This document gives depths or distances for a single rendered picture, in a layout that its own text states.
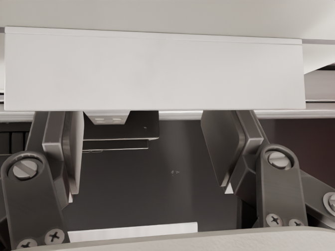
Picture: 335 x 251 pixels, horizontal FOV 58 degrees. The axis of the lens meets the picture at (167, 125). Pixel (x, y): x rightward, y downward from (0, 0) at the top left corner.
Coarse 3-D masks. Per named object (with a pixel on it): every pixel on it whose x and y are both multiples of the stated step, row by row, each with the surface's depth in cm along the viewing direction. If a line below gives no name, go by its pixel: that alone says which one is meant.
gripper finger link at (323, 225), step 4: (308, 216) 10; (312, 216) 9; (308, 220) 10; (312, 220) 9; (316, 220) 9; (308, 224) 10; (312, 224) 9; (316, 224) 9; (320, 224) 9; (324, 224) 9; (328, 228) 9; (332, 228) 9
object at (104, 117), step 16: (96, 112) 23; (112, 112) 23; (128, 112) 24; (144, 112) 37; (96, 128) 36; (112, 128) 36; (128, 128) 36; (144, 128) 37; (96, 144) 36; (112, 144) 37; (128, 144) 37; (144, 144) 37
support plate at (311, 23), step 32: (0, 0) 6; (32, 0) 6; (64, 0) 7; (96, 0) 7; (128, 0) 7; (160, 0) 7; (192, 0) 7; (224, 0) 7; (256, 0) 7; (288, 0) 7; (320, 0) 7; (192, 32) 9; (224, 32) 9; (256, 32) 9; (288, 32) 9; (320, 32) 9; (0, 64) 11; (320, 64) 13
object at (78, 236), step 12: (120, 228) 18; (132, 228) 18; (144, 228) 18; (156, 228) 18; (168, 228) 18; (180, 228) 19; (192, 228) 19; (72, 240) 17; (84, 240) 18; (96, 240) 18
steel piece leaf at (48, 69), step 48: (48, 48) 8; (96, 48) 8; (144, 48) 8; (192, 48) 9; (240, 48) 9; (288, 48) 9; (48, 96) 8; (96, 96) 8; (144, 96) 8; (192, 96) 9; (240, 96) 9; (288, 96) 9
